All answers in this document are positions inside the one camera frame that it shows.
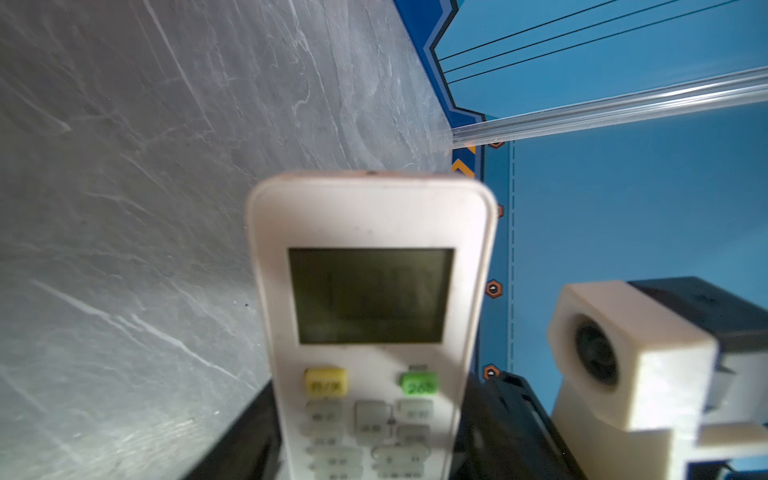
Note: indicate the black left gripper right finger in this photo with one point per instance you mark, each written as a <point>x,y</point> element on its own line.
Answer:
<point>505,433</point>

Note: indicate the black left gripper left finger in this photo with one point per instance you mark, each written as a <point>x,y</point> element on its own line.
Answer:
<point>250,449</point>

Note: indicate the white remote control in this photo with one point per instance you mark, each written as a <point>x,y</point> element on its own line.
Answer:
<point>371,286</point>

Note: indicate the aluminium corner post right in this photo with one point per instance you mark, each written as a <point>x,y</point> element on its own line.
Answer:
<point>723,91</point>

